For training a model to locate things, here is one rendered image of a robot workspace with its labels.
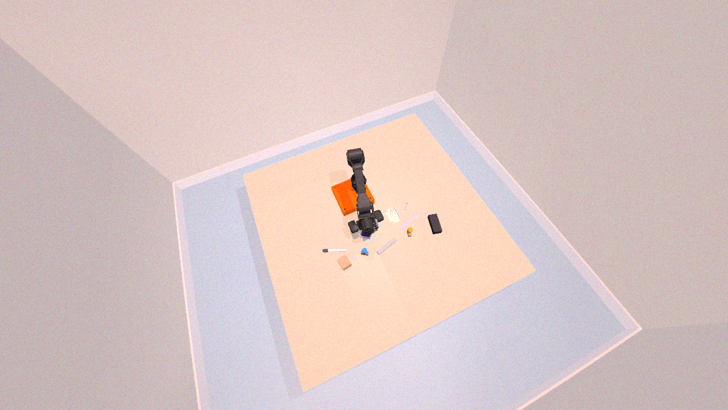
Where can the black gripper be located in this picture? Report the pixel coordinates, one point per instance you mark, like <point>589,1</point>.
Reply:
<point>355,225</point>

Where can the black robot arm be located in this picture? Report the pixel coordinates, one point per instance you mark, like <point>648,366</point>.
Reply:
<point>356,159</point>

